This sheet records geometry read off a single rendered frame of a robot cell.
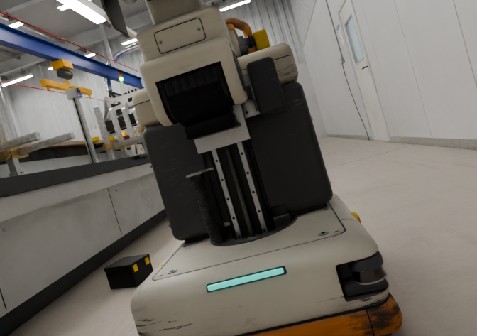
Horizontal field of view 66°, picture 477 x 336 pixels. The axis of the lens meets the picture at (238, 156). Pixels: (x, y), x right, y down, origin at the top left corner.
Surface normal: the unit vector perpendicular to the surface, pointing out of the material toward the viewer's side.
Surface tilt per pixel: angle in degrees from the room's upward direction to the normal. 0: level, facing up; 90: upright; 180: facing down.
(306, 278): 90
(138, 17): 90
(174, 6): 98
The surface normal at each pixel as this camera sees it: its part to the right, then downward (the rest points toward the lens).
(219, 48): -0.08, 0.20
